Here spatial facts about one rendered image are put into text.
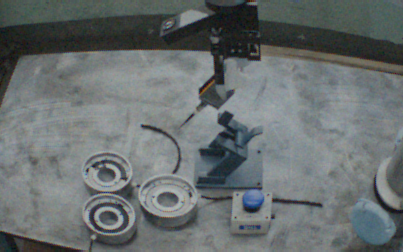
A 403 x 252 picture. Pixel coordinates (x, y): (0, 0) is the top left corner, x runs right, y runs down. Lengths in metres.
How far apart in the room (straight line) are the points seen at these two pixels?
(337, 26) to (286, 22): 0.25
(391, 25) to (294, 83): 1.50
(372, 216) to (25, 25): 2.37
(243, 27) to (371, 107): 0.53
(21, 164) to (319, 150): 0.64
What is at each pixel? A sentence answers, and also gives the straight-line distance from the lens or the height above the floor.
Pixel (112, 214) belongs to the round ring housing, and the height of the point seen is 0.82.
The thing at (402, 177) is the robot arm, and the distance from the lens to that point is 1.04.
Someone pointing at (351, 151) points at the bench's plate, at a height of 0.80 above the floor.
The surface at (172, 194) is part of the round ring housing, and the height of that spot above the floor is 0.82.
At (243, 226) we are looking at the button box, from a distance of 1.28.
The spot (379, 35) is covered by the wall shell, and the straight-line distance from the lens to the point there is 3.07.
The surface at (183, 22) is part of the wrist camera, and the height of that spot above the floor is 1.14.
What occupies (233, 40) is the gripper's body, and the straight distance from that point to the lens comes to 1.17.
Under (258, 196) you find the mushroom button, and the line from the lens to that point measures 1.27.
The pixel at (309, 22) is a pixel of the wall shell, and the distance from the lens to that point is 3.00.
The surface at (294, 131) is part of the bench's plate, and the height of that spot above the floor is 0.80.
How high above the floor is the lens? 1.83
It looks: 44 degrees down
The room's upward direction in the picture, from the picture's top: 1 degrees clockwise
